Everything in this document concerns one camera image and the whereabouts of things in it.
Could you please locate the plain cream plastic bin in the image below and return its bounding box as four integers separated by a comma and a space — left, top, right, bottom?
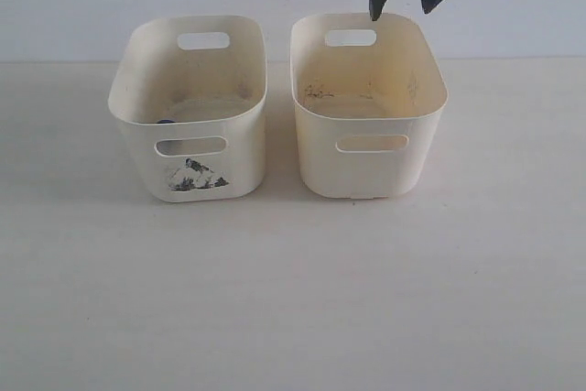
290, 13, 448, 199

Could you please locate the cream bin with mountain print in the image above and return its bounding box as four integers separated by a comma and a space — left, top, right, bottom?
108, 16, 267, 202

